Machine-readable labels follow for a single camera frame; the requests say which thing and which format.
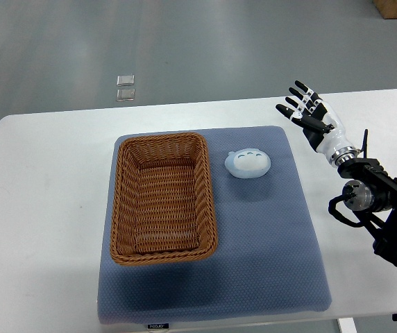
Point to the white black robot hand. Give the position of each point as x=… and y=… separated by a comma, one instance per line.
x=321, y=125

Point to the blue white plush toy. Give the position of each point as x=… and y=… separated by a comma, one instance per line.
x=247, y=163

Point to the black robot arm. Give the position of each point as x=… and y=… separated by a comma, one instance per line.
x=368, y=199

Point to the brown wicker basket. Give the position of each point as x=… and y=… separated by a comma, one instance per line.
x=163, y=205

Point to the blue quilted mat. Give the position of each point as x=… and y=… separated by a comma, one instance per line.
x=267, y=261

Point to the white table leg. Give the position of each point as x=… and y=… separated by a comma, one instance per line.
x=346, y=325

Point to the lower metal floor plate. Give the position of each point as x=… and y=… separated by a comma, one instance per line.
x=125, y=95

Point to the metal floor plate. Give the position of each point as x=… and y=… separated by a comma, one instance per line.
x=125, y=80
x=125, y=95

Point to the upper metal floor plate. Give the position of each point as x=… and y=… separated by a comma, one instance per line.
x=125, y=80

